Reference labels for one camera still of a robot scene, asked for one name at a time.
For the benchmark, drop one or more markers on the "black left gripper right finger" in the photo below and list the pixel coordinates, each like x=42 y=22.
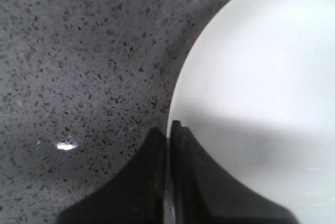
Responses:
x=205 y=193

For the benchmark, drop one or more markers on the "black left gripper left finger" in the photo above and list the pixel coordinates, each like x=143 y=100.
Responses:
x=134 y=195

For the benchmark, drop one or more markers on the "white round plate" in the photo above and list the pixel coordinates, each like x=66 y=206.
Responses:
x=257 y=91

